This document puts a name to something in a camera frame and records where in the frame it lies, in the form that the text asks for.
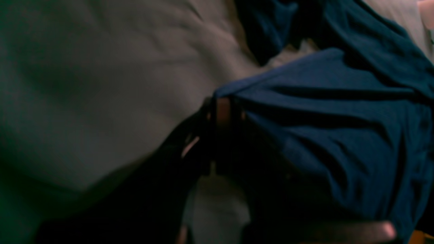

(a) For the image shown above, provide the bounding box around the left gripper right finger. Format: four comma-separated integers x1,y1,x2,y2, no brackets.
217,98,397,244

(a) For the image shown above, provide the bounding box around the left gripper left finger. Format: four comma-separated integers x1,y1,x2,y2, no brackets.
35,98,215,244

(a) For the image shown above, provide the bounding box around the blue t-shirt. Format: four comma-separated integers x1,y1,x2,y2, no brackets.
215,0,433,244

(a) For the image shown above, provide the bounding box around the light blue table cloth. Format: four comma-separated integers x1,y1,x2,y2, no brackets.
0,0,434,244

